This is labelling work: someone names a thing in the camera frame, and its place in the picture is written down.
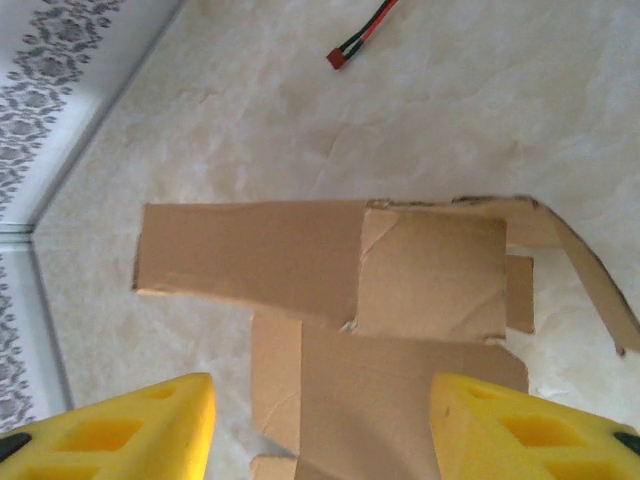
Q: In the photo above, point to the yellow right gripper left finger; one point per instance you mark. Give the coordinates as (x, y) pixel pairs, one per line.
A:
(110, 440)

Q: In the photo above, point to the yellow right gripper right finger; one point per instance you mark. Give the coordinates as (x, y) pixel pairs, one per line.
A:
(525, 440)

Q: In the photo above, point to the brown cardboard box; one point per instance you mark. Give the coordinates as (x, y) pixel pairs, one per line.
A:
(350, 400)

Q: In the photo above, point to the red black battery lead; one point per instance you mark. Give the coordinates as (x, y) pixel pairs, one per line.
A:
(340, 55)

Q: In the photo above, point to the aluminium frame post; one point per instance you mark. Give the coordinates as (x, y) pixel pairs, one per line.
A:
(15, 231)

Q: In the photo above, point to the aluminium frame rail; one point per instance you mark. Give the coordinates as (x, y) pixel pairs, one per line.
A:
(107, 105)

